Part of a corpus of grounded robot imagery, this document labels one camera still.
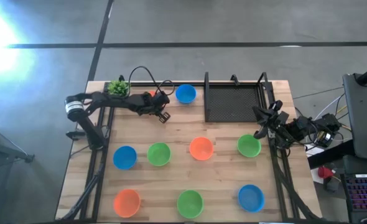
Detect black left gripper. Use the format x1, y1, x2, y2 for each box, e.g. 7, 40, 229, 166
137, 92, 172, 124

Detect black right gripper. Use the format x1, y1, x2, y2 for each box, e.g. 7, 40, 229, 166
252, 106, 292, 140

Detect blue plastic mini bowl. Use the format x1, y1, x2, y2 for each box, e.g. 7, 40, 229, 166
238, 184, 266, 213
175, 83, 198, 105
113, 145, 138, 170

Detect green plastic mini bowl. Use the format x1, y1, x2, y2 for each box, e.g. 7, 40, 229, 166
176, 189, 205, 220
146, 142, 172, 167
236, 134, 262, 158

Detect black perforated metal tray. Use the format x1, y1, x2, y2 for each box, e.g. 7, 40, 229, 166
203, 71, 270, 123

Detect small green artificial plant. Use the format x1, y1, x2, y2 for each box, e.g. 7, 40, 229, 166
106, 79, 131, 96

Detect white paper sheet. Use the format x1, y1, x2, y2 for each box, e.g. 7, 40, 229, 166
304, 144, 326, 158

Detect small red object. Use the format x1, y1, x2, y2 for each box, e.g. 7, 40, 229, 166
317, 166, 335, 180

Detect laptop with backlit keyboard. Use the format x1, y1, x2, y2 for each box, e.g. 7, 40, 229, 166
340, 172, 367, 223

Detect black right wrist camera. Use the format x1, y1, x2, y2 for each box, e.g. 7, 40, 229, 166
269, 100, 284, 113

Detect black metal table frame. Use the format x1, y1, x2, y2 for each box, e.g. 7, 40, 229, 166
58, 72, 321, 222

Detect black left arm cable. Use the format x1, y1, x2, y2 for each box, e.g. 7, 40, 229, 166
128, 65, 175, 96

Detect white cable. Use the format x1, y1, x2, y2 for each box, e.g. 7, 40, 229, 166
314, 93, 345, 121

